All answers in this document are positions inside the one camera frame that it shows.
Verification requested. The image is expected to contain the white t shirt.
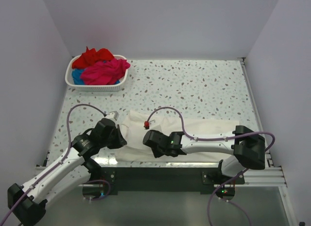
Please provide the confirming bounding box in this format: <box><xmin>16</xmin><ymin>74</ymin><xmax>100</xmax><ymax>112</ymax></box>
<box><xmin>116</xmin><ymin>110</ymin><xmax>240</xmax><ymax>162</ymax></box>

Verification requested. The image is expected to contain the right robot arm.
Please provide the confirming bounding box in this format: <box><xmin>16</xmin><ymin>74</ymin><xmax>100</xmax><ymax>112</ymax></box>
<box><xmin>142</xmin><ymin>125</ymin><xmax>265</xmax><ymax>184</ymax></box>

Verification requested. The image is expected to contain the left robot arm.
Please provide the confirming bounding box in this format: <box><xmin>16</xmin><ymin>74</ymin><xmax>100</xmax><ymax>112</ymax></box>
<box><xmin>7</xmin><ymin>112</ymin><xmax>127</xmax><ymax>226</ymax></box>

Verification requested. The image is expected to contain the white plastic laundry basket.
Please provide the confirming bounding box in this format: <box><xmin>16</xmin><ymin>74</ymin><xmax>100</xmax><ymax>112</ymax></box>
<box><xmin>65</xmin><ymin>55</ymin><xmax>129</xmax><ymax>92</ymax></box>

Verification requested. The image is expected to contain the blue t shirt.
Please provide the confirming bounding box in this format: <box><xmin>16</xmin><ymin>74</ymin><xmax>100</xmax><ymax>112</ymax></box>
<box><xmin>71</xmin><ymin>69</ymin><xmax>86</xmax><ymax>86</ymax></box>

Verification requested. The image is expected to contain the magenta t shirt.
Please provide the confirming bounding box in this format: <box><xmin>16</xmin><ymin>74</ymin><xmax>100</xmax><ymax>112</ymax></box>
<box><xmin>80</xmin><ymin>58</ymin><xmax>131</xmax><ymax>86</ymax></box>

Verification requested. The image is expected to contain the red t shirt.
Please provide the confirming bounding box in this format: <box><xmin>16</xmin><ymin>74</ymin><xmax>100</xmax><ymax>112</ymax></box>
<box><xmin>71</xmin><ymin>47</ymin><xmax>114</xmax><ymax>69</ymax></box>

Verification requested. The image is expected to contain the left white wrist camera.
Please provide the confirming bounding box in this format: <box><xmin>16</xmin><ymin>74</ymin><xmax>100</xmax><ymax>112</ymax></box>
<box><xmin>105</xmin><ymin>111</ymin><xmax>119</xmax><ymax>122</ymax></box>

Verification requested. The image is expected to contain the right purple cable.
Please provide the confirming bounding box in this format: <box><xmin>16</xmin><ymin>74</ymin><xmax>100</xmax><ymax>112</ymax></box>
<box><xmin>148</xmin><ymin>106</ymin><xmax>276</xmax><ymax>226</ymax></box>

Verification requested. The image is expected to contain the purple cable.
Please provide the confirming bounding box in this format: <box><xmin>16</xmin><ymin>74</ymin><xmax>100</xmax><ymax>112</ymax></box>
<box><xmin>0</xmin><ymin>104</ymin><xmax>107</xmax><ymax>221</ymax></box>
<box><xmin>148</xmin><ymin>106</ymin><xmax>276</xmax><ymax>226</ymax></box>

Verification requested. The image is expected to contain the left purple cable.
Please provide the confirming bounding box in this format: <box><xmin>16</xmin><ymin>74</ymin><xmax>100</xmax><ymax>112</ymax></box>
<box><xmin>0</xmin><ymin>104</ymin><xmax>107</xmax><ymax>221</ymax></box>

